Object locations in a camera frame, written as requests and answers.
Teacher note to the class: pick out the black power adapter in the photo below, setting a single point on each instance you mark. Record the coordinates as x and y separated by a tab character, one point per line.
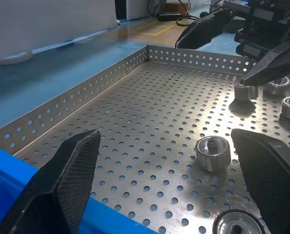
168	16

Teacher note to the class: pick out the white round base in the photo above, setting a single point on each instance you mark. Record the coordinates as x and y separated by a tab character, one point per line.
13	58

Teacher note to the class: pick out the perforated metal tray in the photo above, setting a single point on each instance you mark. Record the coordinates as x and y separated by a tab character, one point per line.
147	109

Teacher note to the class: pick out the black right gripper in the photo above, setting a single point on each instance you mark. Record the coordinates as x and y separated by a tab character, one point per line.
264	22

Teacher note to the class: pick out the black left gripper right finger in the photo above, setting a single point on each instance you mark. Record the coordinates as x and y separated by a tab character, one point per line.
272	180

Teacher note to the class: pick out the white backdrop panel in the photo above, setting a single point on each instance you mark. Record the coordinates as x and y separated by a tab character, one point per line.
37	24

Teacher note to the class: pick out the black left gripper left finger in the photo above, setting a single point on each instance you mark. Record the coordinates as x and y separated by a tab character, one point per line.
62	185

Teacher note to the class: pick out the blue compartment tray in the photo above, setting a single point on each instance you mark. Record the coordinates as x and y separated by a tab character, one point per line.
106	219

